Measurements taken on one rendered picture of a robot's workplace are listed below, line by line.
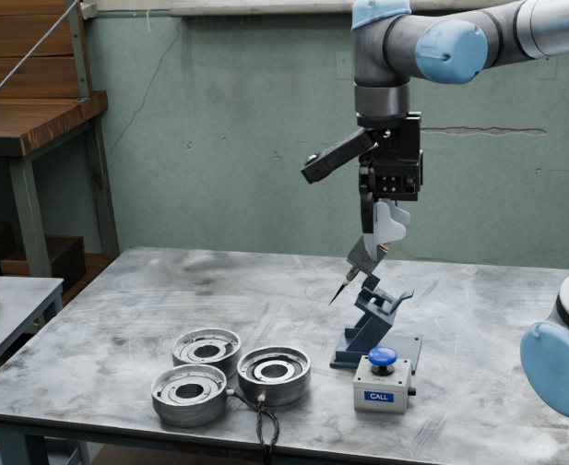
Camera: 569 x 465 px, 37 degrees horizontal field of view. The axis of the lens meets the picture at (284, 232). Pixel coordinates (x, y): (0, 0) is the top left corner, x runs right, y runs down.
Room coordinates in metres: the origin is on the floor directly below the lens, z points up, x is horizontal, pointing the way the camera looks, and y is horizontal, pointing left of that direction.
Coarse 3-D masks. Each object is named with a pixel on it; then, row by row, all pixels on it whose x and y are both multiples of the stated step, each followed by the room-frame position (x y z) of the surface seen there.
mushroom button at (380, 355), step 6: (378, 348) 1.02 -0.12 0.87; (384, 348) 1.02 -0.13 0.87; (390, 348) 1.02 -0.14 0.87; (372, 354) 1.01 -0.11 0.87; (378, 354) 1.01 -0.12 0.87; (384, 354) 1.00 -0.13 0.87; (390, 354) 1.00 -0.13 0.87; (396, 354) 1.01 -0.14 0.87; (372, 360) 1.00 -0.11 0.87; (378, 360) 1.00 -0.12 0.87; (384, 360) 0.99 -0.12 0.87; (390, 360) 1.00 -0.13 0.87; (396, 360) 1.00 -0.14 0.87; (378, 366) 1.01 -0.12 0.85; (384, 366) 1.01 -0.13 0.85
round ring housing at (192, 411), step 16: (176, 368) 1.06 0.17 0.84; (192, 368) 1.07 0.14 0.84; (208, 368) 1.06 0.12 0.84; (160, 384) 1.04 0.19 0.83; (176, 384) 1.04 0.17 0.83; (192, 384) 1.04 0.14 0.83; (224, 384) 1.01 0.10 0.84; (160, 400) 0.98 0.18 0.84; (176, 400) 0.99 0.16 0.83; (192, 400) 0.99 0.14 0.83; (208, 400) 0.97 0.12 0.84; (224, 400) 1.00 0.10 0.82; (160, 416) 0.99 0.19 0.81; (176, 416) 0.97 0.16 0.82; (192, 416) 0.96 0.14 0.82; (208, 416) 0.98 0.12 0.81
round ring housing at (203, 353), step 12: (180, 336) 1.15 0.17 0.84; (192, 336) 1.17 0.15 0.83; (204, 336) 1.17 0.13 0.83; (216, 336) 1.17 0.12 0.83; (228, 336) 1.16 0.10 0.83; (180, 348) 1.14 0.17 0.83; (192, 348) 1.14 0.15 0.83; (204, 348) 1.14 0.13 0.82; (216, 348) 1.14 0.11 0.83; (240, 348) 1.11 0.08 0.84; (180, 360) 1.08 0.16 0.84; (192, 360) 1.10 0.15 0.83; (204, 360) 1.10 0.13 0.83; (216, 360) 1.08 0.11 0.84; (228, 360) 1.08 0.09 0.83; (228, 372) 1.08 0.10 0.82
